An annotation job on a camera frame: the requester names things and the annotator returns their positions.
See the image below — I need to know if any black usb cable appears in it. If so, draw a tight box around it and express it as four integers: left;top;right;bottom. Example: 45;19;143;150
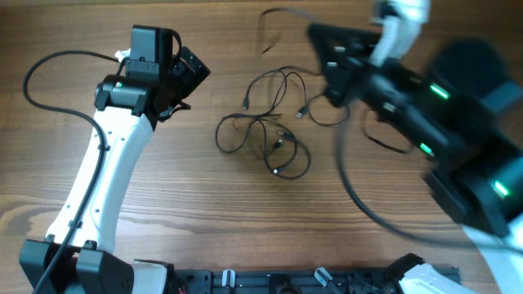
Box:
241;65;351;127
214;112;312;180

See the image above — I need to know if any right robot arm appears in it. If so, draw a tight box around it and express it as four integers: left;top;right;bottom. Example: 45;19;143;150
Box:
308;23;522;293

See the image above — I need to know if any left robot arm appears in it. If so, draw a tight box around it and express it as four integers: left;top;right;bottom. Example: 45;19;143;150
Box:
19;25;210;293

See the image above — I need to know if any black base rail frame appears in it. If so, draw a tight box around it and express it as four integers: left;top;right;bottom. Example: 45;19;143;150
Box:
171;266;461;294

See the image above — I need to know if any camera cable black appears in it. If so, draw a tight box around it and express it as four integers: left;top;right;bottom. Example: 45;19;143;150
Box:
22;50;123;294
334;109;476;250

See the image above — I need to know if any right camera cable black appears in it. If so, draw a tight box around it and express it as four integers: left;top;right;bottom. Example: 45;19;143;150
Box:
334;109;476;250

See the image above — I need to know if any left camera cable black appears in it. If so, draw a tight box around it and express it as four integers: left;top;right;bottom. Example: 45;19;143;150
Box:
22;50;123;294

